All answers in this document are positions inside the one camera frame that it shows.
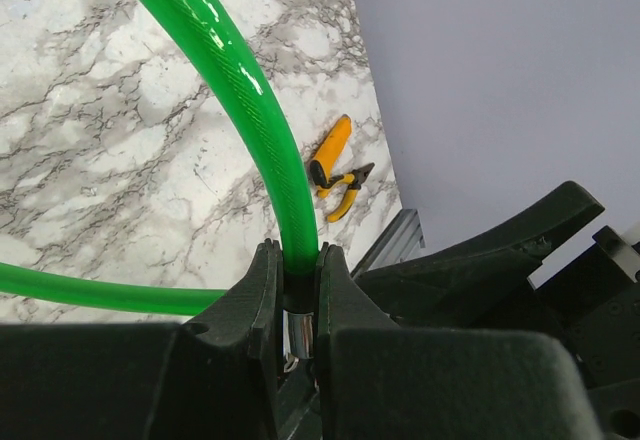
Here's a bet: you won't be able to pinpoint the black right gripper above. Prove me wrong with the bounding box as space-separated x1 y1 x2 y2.
356 181 639 439

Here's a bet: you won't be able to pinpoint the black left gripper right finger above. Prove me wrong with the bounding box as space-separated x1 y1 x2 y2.
314 244 397 439

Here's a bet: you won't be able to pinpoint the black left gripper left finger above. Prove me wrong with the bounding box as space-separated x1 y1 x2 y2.
185 240 283 439

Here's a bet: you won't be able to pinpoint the green cable lock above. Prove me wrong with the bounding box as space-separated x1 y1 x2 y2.
0 0 320 361

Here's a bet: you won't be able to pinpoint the yellow utility knife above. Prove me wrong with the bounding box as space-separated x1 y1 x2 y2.
309 115 352 188

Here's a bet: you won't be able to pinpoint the aluminium extrusion rail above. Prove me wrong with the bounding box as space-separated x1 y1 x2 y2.
351 209 424 279

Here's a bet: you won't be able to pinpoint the yellow handled pliers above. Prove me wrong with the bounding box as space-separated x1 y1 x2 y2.
316 162 375 223

